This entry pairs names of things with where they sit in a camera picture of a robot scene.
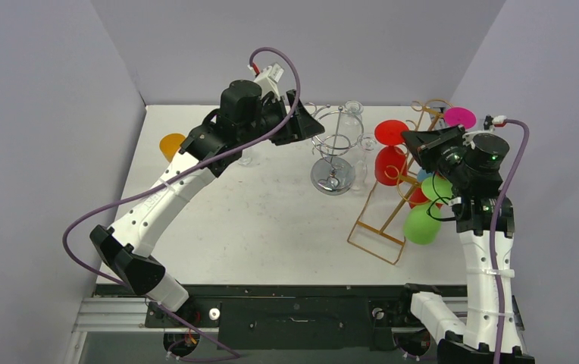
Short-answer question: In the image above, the patterned clear glass goblet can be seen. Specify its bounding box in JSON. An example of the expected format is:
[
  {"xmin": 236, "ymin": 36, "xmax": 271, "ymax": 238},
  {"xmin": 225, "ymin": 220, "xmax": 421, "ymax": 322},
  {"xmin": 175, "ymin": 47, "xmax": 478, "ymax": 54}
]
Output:
[{"xmin": 237, "ymin": 148, "xmax": 253, "ymax": 166}]

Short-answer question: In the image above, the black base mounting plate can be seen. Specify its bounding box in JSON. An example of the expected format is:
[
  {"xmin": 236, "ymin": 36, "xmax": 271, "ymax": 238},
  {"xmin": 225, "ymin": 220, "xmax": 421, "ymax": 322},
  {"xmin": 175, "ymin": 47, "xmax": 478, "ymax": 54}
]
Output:
[{"xmin": 143, "ymin": 281, "xmax": 471, "ymax": 362}]

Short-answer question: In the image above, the pink plastic wine glass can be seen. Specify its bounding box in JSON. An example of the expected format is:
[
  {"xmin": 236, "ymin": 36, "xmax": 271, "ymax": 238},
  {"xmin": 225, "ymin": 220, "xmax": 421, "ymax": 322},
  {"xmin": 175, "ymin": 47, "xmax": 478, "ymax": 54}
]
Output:
[{"xmin": 443, "ymin": 107, "xmax": 477, "ymax": 129}]

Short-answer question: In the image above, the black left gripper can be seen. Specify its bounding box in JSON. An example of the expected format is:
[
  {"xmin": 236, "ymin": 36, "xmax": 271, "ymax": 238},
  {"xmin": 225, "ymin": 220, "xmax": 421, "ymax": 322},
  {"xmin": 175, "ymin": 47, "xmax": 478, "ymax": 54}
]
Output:
[{"xmin": 239, "ymin": 91, "xmax": 324, "ymax": 146}]

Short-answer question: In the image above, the blue plastic wine glass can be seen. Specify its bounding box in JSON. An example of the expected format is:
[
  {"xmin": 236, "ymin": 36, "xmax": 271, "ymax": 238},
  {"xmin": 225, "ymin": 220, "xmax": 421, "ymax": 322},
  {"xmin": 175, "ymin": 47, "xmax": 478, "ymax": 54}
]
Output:
[{"xmin": 416, "ymin": 169, "xmax": 434, "ymax": 184}]

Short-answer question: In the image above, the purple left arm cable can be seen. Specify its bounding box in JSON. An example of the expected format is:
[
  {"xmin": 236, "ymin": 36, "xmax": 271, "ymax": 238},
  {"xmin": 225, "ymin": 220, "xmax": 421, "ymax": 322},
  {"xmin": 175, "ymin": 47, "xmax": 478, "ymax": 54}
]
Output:
[{"xmin": 62, "ymin": 46, "xmax": 302, "ymax": 362}]

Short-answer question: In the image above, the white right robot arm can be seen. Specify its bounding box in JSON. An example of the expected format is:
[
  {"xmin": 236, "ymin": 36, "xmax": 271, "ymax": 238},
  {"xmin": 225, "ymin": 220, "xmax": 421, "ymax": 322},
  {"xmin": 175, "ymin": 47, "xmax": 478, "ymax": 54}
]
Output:
[{"xmin": 395, "ymin": 126, "xmax": 535, "ymax": 363}]

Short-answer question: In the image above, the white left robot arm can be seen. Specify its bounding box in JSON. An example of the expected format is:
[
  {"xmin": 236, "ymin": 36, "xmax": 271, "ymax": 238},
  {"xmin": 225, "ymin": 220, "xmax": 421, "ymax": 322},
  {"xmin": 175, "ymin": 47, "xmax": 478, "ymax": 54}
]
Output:
[{"xmin": 89, "ymin": 80, "xmax": 324, "ymax": 326}]

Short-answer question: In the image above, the yellow plastic wine glass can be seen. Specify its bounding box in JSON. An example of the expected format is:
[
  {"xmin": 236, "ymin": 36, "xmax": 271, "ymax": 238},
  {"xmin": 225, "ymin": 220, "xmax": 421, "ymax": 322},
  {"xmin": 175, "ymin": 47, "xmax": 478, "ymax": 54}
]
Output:
[{"xmin": 159, "ymin": 133, "xmax": 186, "ymax": 162}]

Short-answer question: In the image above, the gold wire glass rack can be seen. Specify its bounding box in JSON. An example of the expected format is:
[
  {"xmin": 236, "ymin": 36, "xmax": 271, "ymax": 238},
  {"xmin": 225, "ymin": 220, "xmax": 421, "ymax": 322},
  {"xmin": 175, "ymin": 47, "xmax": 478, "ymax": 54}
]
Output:
[{"xmin": 346, "ymin": 98, "xmax": 454, "ymax": 266}]

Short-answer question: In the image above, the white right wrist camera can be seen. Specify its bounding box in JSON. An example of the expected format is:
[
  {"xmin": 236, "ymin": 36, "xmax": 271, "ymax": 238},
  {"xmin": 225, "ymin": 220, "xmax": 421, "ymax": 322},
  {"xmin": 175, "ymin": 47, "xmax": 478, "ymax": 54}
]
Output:
[{"xmin": 462, "ymin": 115, "xmax": 507, "ymax": 148}]

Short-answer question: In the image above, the green plastic wine glass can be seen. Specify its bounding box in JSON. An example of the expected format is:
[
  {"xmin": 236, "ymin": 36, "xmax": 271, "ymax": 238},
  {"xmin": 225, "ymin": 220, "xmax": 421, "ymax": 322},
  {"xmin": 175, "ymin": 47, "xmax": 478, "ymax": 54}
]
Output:
[{"xmin": 403, "ymin": 174, "xmax": 452, "ymax": 246}]

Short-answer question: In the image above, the clear stemmed wine glass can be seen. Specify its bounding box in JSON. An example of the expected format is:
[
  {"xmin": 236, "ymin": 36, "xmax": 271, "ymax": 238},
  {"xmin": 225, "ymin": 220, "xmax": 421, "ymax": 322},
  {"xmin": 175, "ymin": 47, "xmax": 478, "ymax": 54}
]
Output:
[{"xmin": 348, "ymin": 133, "xmax": 377, "ymax": 192}]

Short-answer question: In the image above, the red plastic wine glass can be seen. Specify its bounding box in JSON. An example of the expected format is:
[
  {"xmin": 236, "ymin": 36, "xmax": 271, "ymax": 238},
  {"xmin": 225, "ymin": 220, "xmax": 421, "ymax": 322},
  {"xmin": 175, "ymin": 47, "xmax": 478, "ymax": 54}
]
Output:
[{"xmin": 374, "ymin": 119, "xmax": 408, "ymax": 187}]

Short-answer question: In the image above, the chrome spiral glass rack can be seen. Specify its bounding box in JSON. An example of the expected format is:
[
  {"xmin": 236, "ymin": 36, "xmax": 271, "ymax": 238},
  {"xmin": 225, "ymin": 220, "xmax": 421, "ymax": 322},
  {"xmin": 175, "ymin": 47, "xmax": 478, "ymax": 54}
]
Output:
[{"xmin": 309, "ymin": 103, "xmax": 356, "ymax": 196}]

